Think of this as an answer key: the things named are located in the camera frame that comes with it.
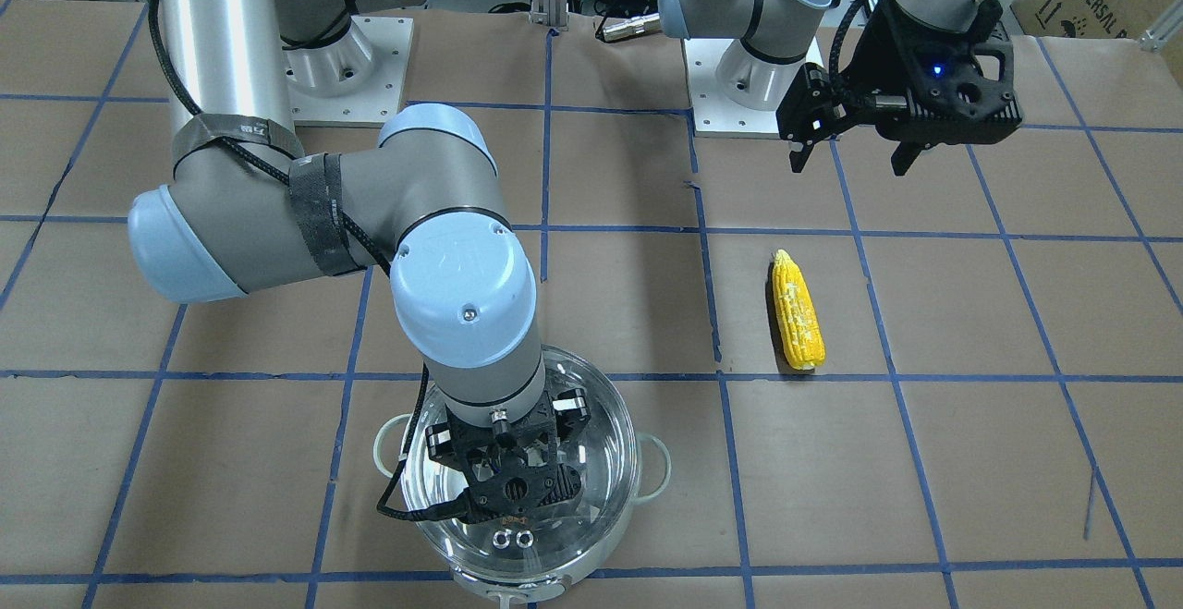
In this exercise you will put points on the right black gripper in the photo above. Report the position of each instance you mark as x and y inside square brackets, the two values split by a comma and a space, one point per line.
[571, 415]

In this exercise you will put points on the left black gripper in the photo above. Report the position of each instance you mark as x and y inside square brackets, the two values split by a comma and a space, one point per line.
[866, 66]

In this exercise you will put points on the glass pot lid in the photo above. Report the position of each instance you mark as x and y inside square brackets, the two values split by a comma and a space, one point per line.
[606, 453]

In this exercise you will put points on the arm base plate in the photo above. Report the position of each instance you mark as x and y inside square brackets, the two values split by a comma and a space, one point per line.
[733, 94]
[355, 82]

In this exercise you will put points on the pale green steel pot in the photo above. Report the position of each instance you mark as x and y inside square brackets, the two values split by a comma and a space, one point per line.
[532, 578]

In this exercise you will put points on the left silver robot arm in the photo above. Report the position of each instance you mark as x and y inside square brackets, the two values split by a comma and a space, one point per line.
[780, 31]

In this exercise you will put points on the silver cylinder connector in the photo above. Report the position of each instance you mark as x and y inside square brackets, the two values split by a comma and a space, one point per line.
[632, 27]

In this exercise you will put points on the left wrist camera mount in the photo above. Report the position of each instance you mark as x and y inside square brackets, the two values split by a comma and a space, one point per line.
[926, 86]

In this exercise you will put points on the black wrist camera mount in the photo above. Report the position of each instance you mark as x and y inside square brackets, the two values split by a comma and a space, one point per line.
[462, 508]

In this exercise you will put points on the yellow corn cob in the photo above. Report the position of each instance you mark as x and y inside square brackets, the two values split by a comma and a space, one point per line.
[795, 315]

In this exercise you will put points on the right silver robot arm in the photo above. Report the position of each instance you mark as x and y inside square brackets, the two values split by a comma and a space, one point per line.
[248, 210]

